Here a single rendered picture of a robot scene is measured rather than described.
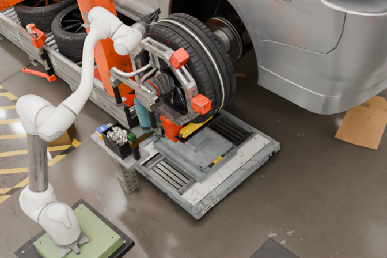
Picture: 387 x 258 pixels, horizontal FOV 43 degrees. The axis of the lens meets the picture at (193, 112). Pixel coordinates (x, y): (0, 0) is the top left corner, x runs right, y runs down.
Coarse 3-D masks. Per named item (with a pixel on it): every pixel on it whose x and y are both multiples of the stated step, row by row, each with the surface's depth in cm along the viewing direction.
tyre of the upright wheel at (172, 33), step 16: (176, 16) 292; (160, 32) 280; (176, 32) 278; (192, 32) 278; (208, 32) 280; (176, 48) 275; (192, 48) 274; (208, 48) 277; (224, 48) 281; (144, 64) 316; (192, 64) 272; (208, 64) 275; (224, 64) 281; (208, 80) 275; (224, 80) 283; (208, 96) 279; (224, 96) 289; (208, 112) 289
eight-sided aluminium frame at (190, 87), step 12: (144, 48) 286; (156, 48) 277; (168, 48) 276; (132, 60) 305; (168, 60) 272; (144, 72) 315; (192, 84) 274; (192, 96) 282; (168, 108) 315; (180, 120) 301
